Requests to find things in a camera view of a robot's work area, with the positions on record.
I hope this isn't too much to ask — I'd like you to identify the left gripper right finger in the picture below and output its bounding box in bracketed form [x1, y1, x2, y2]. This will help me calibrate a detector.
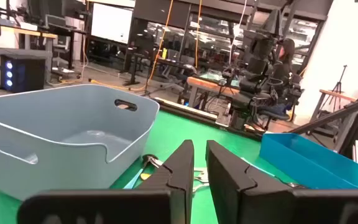
[206, 139, 358, 224]

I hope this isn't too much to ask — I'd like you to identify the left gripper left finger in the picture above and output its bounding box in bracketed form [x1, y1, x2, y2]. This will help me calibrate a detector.
[17, 139, 195, 224]

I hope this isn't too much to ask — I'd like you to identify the green table mat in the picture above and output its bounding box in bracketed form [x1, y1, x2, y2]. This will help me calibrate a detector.
[0, 110, 296, 224]

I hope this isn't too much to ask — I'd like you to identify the person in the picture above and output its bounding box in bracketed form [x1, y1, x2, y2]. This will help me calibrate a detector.
[277, 37, 297, 78]

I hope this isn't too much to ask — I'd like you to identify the wooden workbench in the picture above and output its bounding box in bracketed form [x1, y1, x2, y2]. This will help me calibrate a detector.
[186, 75, 242, 109]

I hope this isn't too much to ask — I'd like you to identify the small wooden table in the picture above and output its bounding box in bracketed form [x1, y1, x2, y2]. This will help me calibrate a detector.
[309, 88, 358, 125]

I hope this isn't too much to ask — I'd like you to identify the black tripod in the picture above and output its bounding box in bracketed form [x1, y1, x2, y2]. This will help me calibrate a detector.
[328, 64, 349, 105]

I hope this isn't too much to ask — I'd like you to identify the blue plastic tray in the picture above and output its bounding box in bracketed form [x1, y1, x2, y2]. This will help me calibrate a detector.
[259, 133, 358, 191]

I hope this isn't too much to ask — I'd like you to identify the grey-blue plastic tub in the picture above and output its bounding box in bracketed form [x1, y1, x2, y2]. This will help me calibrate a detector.
[0, 83, 161, 202]

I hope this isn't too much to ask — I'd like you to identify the large white display screen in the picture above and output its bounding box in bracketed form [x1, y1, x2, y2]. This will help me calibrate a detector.
[90, 2, 134, 45]

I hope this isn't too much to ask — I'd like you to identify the grey office chair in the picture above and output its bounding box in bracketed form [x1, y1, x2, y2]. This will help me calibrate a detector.
[53, 35, 71, 60]

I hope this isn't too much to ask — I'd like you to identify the black standing desk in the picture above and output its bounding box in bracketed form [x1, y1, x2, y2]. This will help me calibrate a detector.
[44, 14, 88, 72]

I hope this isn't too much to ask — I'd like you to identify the black computer tower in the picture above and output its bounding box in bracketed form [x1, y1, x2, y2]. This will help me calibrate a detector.
[0, 54, 47, 94]

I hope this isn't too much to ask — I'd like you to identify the wood-top desk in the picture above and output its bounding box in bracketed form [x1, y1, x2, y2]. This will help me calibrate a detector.
[0, 21, 58, 50]

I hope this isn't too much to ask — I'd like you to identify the blue-handled metal spoon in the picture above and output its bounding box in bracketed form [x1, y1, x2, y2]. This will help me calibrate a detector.
[122, 154, 165, 190]

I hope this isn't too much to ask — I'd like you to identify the white hanging cable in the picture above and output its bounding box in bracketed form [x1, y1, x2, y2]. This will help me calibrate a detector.
[227, 0, 249, 65]

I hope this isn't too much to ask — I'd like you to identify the orange hanging cable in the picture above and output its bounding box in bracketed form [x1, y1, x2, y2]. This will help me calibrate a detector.
[89, 0, 175, 93]
[193, 0, 203, 68]

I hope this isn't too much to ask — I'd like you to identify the black frame strut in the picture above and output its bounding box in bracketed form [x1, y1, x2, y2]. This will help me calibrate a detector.
[286, 74, 358, 158]

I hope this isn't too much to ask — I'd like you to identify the black pedestal stand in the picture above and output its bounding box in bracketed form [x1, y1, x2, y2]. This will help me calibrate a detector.
[122, 52, 151, 87]

